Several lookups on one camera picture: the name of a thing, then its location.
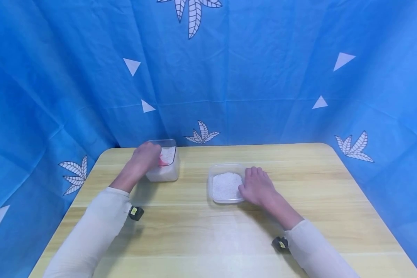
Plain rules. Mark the pile of white granules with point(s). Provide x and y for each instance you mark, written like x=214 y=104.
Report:
x=168 y=174
x=226 y=186

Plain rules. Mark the person's right thumb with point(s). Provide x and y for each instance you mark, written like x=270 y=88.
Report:
x=244 y=189

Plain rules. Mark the person's right fingers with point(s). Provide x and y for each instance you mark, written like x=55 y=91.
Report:
x=254 y=173

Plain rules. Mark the person's left forearm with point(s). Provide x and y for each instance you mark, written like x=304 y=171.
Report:
x=97 y=224

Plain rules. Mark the person's left hand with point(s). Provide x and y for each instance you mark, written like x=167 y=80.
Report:
x=144 y=158

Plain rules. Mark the person's right forearm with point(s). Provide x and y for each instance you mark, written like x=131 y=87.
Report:
x=309 y=247

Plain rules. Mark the black wrist band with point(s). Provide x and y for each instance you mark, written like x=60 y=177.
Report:
x=281 y=244
x=136 y=213

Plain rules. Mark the tall clear plastic container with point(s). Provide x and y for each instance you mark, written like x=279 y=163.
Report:
x=170 y=172

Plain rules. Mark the person's left fingers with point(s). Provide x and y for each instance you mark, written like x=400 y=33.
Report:
x=155 y=150

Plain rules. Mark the shallow clear plastic container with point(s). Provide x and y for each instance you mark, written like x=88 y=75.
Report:
x=213 y=173

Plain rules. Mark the person's right hand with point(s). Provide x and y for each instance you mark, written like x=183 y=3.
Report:
x=259 y=189

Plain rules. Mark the red scoop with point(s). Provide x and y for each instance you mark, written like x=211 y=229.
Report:
x=163 y=160

